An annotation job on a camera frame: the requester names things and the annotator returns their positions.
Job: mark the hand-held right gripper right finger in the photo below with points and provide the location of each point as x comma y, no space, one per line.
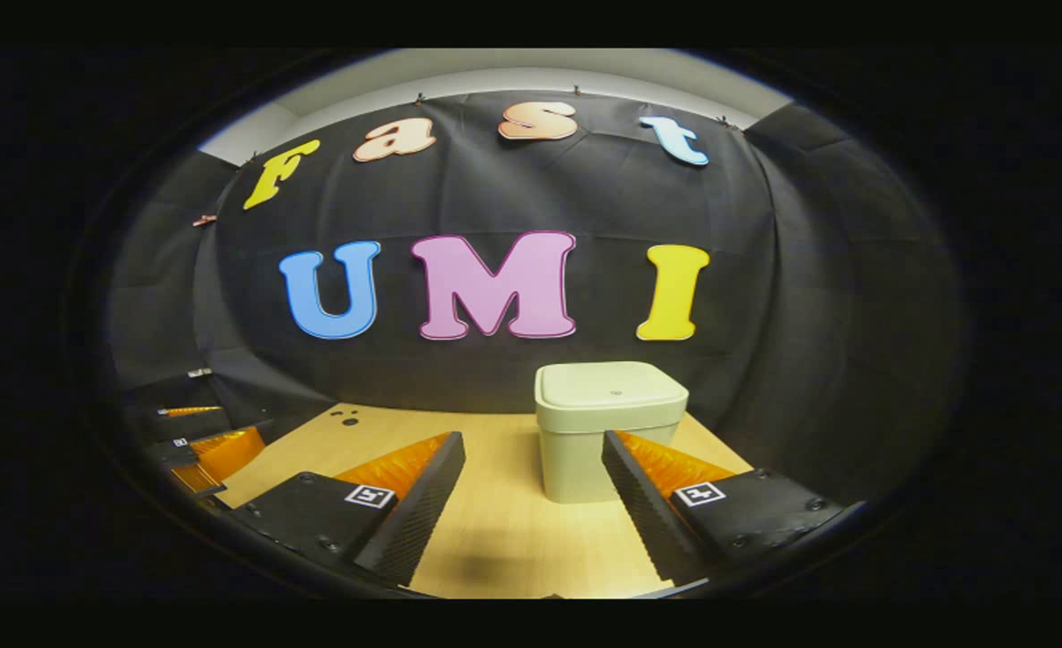
643,508

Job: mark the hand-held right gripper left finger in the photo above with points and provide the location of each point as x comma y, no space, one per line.
427,513

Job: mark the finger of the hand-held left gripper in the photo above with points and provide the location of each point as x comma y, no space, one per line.
189,423
225,454

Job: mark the green desktop garbage bin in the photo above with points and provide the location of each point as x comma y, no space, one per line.
576,450

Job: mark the wooden desktop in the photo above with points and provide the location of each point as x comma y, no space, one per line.
495,522

